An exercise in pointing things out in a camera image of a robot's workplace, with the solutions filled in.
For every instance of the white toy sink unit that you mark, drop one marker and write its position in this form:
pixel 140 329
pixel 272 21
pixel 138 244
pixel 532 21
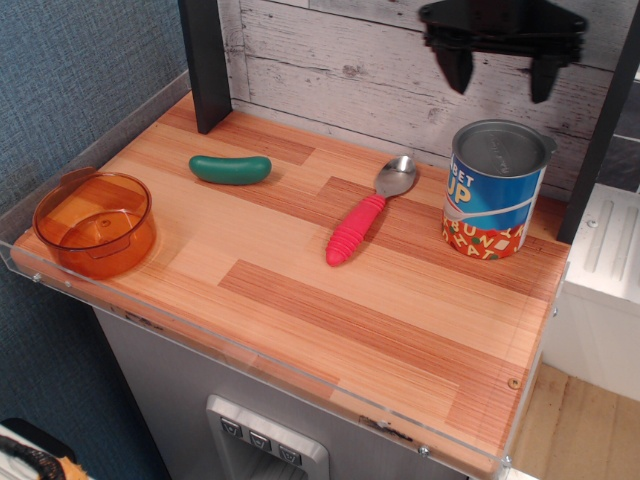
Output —
pixel 593 333

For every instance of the dark grey left post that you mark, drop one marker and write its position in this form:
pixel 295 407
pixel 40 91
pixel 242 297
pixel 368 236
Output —
pixel 205 53

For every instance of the alphabet soup toy can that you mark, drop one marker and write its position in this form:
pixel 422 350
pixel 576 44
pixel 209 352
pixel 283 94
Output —
pixel 495 174

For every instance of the grey toy fridge cabinet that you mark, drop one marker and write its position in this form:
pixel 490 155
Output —
pixel 171 384

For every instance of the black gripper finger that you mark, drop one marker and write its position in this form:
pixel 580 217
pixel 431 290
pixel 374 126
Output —
pixel 543 72
pixel 456 65

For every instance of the clear acrylic table guard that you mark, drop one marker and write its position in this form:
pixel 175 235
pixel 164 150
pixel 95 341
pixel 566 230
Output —
pixel 410 336

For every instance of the dark grey post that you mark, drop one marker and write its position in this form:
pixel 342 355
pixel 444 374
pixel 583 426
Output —
pixel 615 99
pixel 205 53

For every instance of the green toy pickle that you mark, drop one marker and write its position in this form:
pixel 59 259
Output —
pixel 231 171

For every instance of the silver ice dispenser panel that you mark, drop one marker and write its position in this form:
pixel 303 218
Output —
pixel 251 446

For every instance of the orange black object corner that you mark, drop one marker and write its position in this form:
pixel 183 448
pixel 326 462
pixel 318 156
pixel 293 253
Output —
pixel 28 452

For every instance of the dark grey right post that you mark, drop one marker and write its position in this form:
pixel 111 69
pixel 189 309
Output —
pixel 615 99

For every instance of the pink handled metal spoon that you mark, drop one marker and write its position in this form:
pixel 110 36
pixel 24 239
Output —
pixel 395 178

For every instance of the orange transparent plastic pot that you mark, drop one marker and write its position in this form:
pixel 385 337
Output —
pixel 96 224

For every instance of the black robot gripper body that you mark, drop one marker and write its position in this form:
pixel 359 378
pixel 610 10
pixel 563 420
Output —
pixel 534 29

